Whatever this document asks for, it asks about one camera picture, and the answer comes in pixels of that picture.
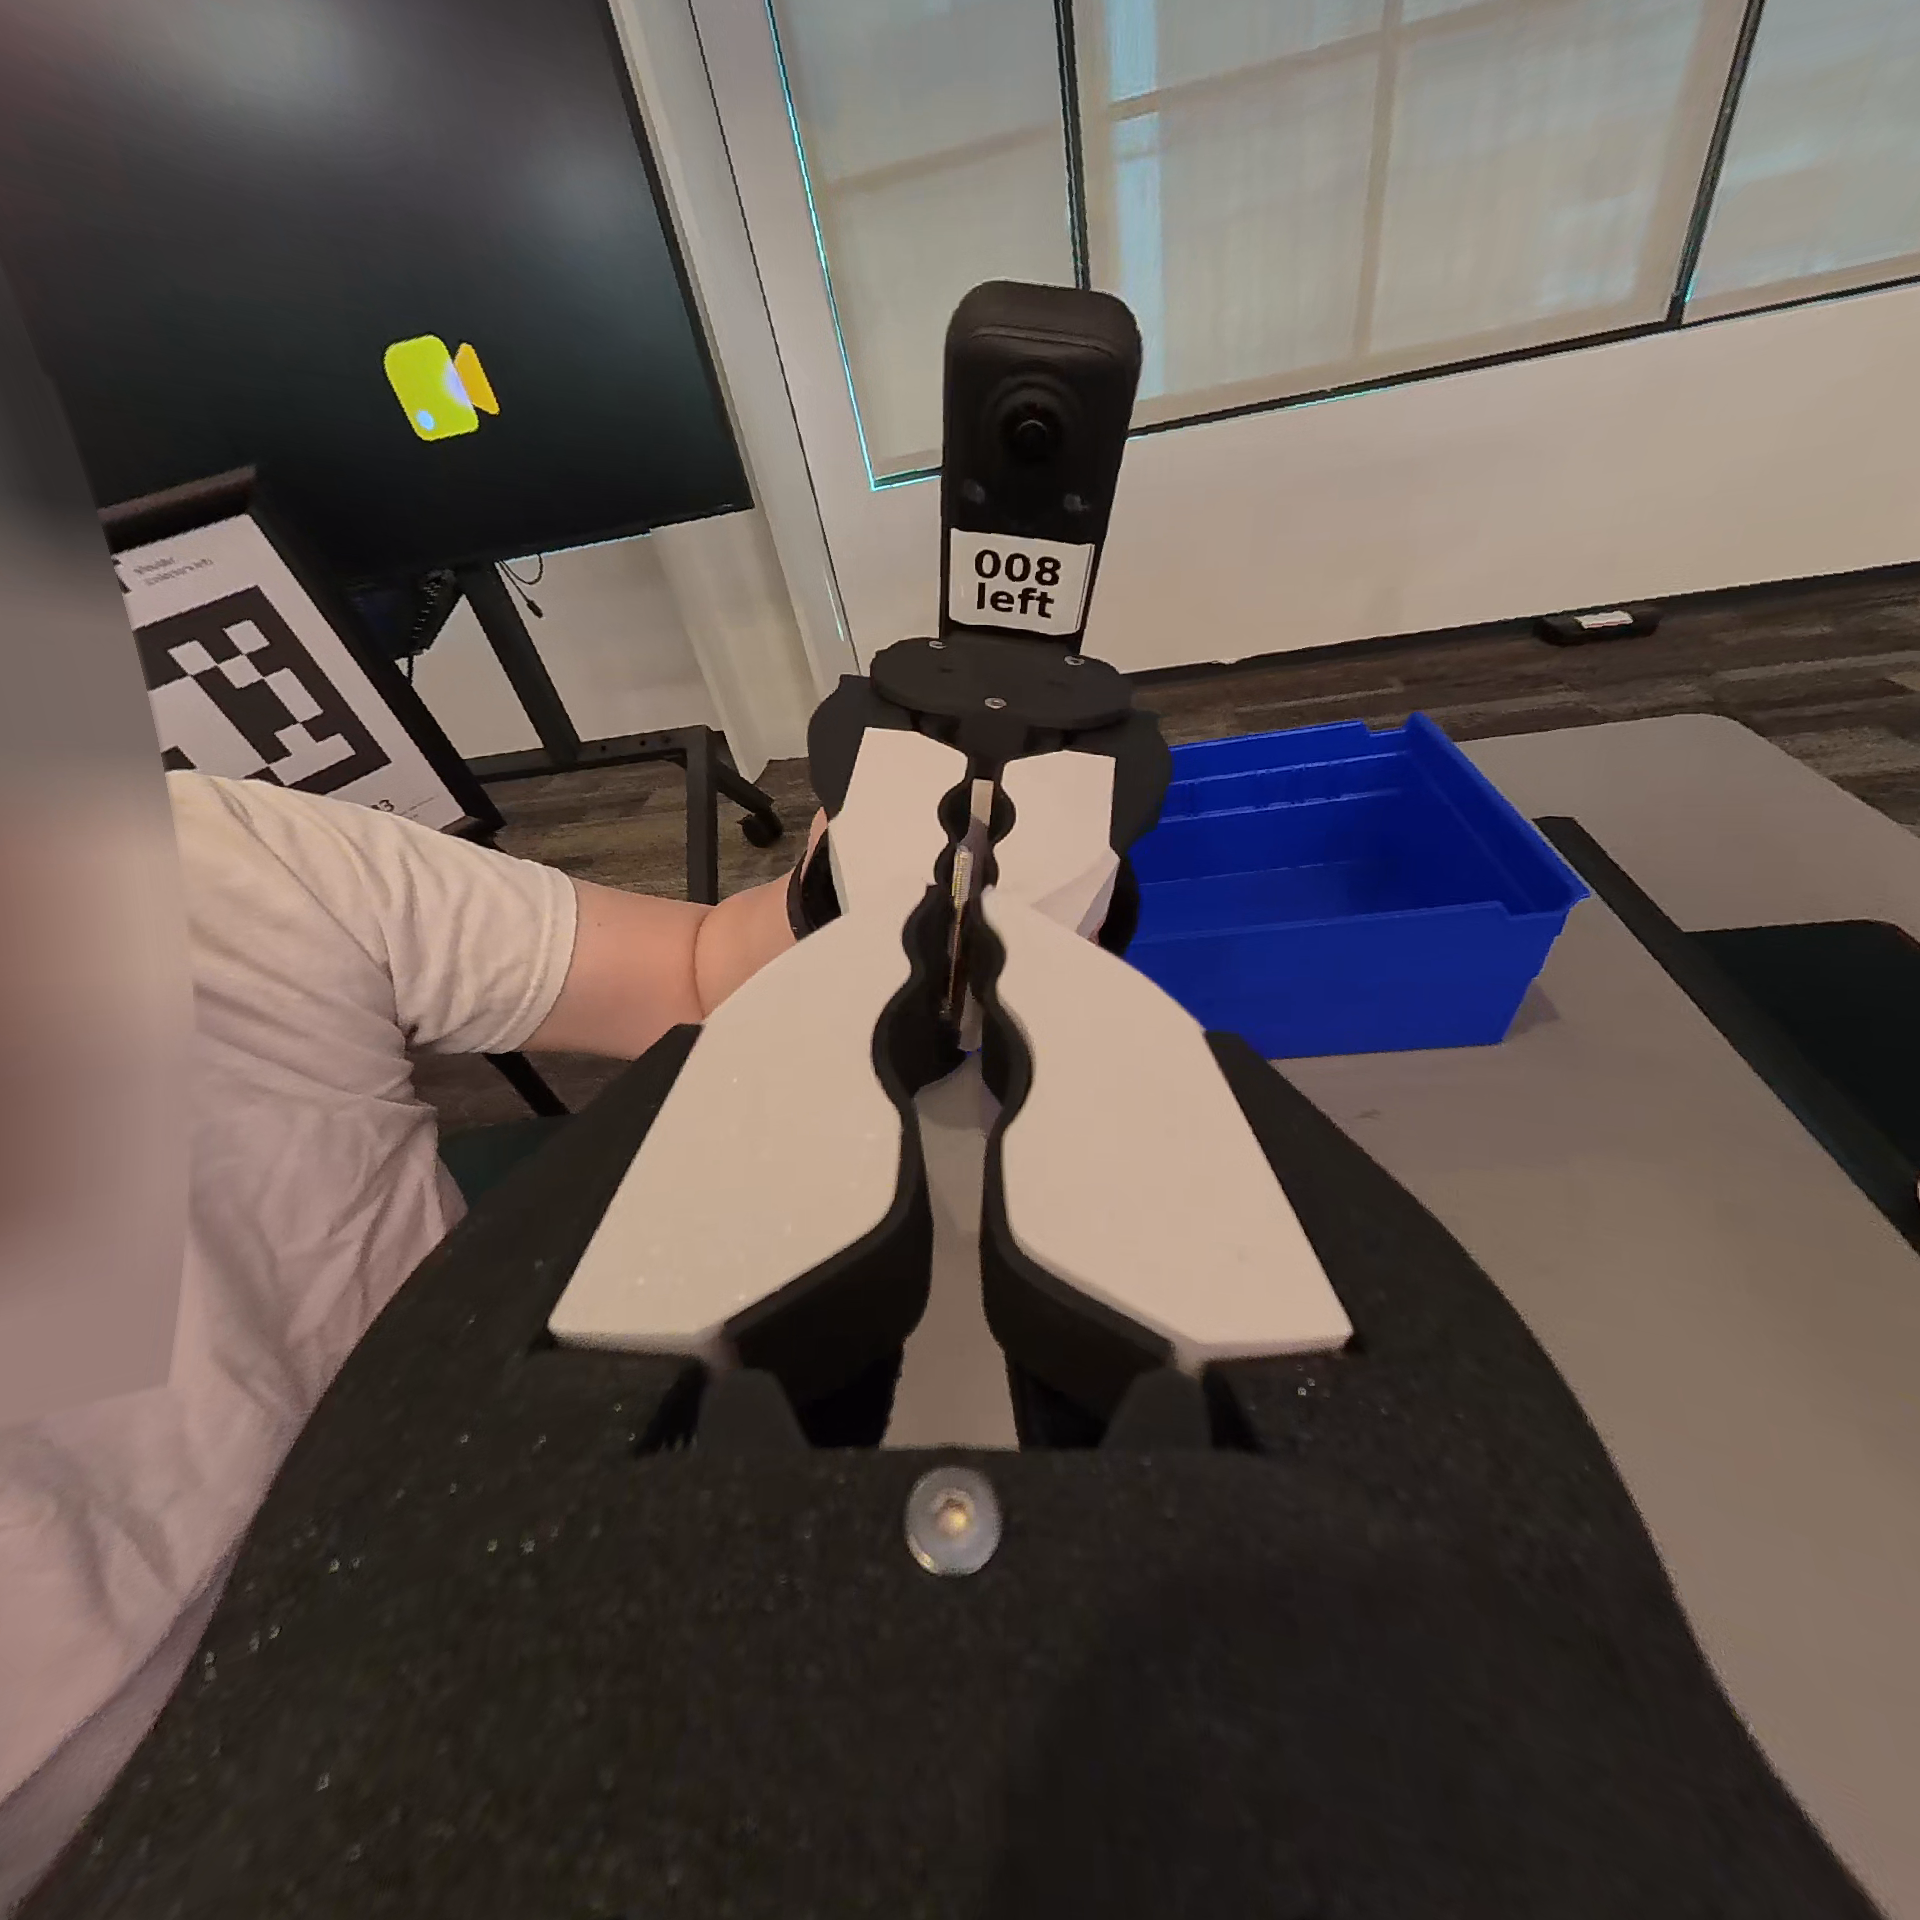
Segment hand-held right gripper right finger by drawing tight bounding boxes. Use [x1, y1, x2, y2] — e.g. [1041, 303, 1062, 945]
[981, 887, 1358, 1368]

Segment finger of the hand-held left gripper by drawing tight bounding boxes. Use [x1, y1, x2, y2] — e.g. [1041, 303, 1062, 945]
[976, 752, 1122, 953]
[826, 725, 974, 926]

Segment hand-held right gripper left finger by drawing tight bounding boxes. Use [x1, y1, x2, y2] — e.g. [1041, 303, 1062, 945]
[549, 884, 941, 1364]

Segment metal bolt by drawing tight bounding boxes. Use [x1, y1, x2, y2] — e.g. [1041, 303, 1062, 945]
[937, 838, 981, 1037]

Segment blue plastic bin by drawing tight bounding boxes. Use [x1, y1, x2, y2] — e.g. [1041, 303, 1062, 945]
[1118, 714, 1595, 1059]

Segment person's left hand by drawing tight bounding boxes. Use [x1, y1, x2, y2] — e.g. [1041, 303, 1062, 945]
[697, 812, 846, 1025]

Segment black television stand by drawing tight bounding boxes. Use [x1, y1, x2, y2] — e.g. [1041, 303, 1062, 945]
[346, 548, 782, 848]

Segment large paned window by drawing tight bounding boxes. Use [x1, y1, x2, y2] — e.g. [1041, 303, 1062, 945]
[765, 0, 1920, 490]

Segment framed marker sign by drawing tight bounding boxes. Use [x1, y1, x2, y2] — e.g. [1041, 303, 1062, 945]
[97, 463, 503, 848]

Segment black television screen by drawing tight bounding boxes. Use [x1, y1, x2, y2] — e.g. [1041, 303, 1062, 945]
[0, 0, 758, 578]

